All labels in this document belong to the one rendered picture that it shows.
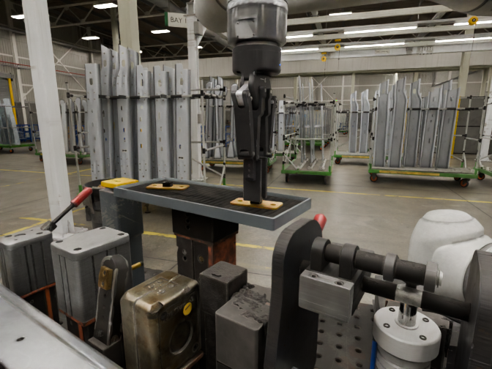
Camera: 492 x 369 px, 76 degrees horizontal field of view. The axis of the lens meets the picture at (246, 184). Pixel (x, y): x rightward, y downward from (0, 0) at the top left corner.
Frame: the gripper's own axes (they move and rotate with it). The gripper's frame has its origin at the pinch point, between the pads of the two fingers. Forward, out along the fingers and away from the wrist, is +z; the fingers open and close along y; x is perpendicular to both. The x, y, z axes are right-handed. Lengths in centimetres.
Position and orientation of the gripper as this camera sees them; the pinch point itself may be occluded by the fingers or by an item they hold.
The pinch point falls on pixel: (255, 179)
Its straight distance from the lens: 51.8
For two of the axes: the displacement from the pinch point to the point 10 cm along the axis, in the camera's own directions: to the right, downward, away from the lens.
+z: 0.0, 9.8, 2.1
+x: 9.1, 0.9, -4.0
